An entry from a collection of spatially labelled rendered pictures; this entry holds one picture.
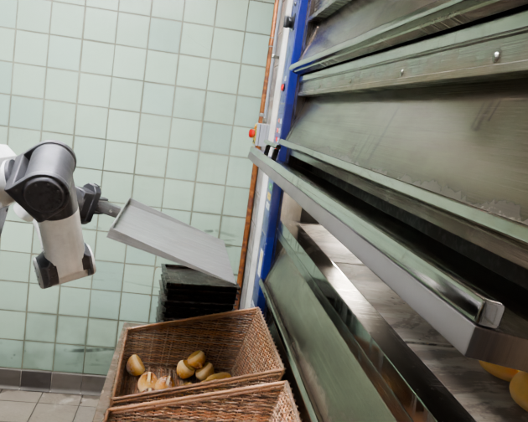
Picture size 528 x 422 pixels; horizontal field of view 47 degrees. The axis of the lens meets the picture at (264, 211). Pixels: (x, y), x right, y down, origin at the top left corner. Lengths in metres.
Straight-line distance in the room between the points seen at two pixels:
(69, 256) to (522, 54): 1.02
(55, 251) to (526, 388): 0.97
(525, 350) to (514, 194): 0.25
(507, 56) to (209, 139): 2.40
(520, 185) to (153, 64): 2.55
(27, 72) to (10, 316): 1.22
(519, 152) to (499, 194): 0.05
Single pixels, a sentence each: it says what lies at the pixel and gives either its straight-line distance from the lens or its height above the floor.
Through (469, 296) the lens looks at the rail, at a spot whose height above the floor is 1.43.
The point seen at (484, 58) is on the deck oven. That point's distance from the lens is 0.87.
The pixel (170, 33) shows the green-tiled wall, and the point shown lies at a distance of 3.12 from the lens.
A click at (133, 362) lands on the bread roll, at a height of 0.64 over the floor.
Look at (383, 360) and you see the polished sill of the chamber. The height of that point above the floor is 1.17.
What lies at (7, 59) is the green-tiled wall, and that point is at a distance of 3.22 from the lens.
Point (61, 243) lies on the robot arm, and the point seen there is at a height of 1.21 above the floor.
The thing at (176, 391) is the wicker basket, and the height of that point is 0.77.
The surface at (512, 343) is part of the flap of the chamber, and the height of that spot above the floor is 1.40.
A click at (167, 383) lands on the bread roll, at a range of 2.11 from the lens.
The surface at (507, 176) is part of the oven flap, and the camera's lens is 0.74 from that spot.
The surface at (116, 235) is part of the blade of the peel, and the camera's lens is 1.62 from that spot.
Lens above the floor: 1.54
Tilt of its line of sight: 9 degrees down
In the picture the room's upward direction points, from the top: 8 degrees clockwise
